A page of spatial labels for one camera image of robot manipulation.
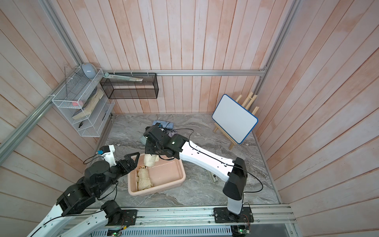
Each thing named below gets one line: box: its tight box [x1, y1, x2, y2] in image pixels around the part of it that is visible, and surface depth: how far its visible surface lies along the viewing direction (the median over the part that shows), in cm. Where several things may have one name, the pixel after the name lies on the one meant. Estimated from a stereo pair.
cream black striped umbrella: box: [143, 153, 159, 167], surface depth 69 cm
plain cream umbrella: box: [136, 165, 153, 191], surface depth 83 cm
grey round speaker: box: [80, 62, 98, 79], surface depth 84 cm
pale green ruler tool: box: [103, 72, 144, 82], surface depth 92 cm
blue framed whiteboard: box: [211, 94, 259, 145], surface depth 91 cm
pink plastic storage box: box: [127, 153, 187, 197], surface depth 81 cm
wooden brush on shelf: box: [72, 87, 105, 120], surface depth 83 cm
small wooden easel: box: [213, 91, 260, 151], surface depth 87 cm
